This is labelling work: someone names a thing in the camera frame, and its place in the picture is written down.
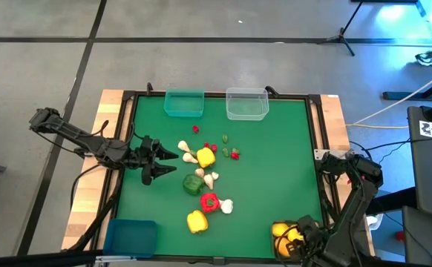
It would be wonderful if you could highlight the black tripod stand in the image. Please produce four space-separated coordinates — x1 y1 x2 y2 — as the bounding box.
316 0 366 57

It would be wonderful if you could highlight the silver mounting plate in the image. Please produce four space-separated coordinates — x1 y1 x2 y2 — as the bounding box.
314 148 355 161

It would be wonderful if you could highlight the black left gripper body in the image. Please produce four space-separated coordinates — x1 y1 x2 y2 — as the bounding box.
125 135 162 186

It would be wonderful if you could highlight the grey storage box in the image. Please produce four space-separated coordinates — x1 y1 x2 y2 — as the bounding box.
401 205 432 266

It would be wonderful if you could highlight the yellow lemon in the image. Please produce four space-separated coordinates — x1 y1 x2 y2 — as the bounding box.
271 222 289 237
287 226 305 243

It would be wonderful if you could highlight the black desk leg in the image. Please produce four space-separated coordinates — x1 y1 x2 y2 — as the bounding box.
382 72 432 102

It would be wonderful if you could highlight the teal translucent plastic basket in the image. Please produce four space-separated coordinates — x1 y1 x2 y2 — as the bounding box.
163 88 206 118

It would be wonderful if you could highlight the person's shoe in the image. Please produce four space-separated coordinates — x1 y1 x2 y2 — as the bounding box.
414 50 432 67

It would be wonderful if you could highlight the thick black cable conduit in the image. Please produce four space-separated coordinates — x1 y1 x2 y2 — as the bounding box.
67 174 124 253

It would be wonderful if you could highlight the orange mango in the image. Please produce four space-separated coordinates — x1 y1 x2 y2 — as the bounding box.
274 237 293 258

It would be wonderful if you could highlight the white garlic bulb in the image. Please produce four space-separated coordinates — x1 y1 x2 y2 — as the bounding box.
218 199 235 215

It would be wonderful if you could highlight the yellow bell pepper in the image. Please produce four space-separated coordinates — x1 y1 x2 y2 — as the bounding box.
186 209 209 234
196 147 217 168

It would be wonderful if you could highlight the green table mat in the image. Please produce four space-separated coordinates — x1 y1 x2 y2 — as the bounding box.
116 96 324 259

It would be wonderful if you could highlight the clear plastic basket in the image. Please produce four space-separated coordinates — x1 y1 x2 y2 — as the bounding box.
225 87 270 122

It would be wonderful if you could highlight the black rig beam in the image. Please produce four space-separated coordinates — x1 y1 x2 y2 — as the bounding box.
0 250 104 267

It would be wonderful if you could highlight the blue plastic basket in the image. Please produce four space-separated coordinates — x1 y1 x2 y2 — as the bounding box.
102 218 159 259

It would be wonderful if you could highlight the red bell pepper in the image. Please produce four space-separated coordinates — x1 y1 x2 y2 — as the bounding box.
200 193 221 214

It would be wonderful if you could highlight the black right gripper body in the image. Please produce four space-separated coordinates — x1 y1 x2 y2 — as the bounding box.
286 215 324 257

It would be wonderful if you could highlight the black cable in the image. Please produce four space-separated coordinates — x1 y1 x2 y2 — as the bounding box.
347 136 432 186

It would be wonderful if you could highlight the dark grey cabinet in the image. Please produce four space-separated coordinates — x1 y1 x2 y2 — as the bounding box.
407 96 432 220

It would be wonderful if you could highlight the green bell pepper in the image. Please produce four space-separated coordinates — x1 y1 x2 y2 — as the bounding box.
182 174 206 197

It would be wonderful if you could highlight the white cable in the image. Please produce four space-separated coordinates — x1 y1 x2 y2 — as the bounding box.
345 63 432 130

